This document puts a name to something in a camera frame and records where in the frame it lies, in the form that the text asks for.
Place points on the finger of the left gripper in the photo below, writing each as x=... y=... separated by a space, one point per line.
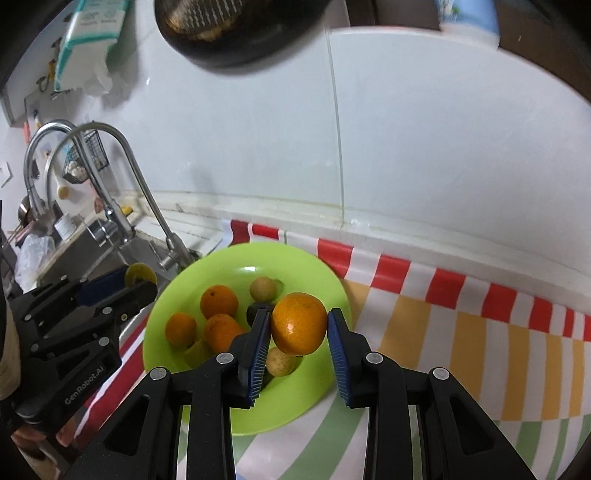
x=127 y=303
x=93 y=292

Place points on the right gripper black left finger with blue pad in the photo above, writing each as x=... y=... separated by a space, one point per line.
x=140 y=439

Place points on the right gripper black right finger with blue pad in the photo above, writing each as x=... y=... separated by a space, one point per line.
x=458 y=439

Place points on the green yellow fruit front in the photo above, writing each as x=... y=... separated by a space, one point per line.
x=198 y=353

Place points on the large orange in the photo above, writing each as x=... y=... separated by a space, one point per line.
x=218 y=299

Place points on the dark plum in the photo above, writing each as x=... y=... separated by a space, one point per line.
x=253 y=308

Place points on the beige round fruit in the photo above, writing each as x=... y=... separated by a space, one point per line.
x=280 y=364
x=263 y=289

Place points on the person hand holding gripper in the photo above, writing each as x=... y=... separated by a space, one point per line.
x=28 y=441

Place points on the steel sink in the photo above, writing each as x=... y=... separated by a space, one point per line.
x=82 y=256

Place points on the striped colourful table cloth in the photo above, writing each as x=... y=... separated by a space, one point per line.
x=524 y=358

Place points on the green plate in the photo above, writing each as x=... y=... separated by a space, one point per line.
x=287 y=398

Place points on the tissue paper pack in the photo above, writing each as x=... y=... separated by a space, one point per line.
x=94 y=29

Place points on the brass colander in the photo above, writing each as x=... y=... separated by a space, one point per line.
x=200 y=19

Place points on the black frying pan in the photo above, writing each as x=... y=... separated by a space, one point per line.
x=264 y=28

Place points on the white blue pump bottle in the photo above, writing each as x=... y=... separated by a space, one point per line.
x=473 y=20

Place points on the dark wooden window frame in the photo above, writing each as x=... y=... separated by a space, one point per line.
x=550 y=34

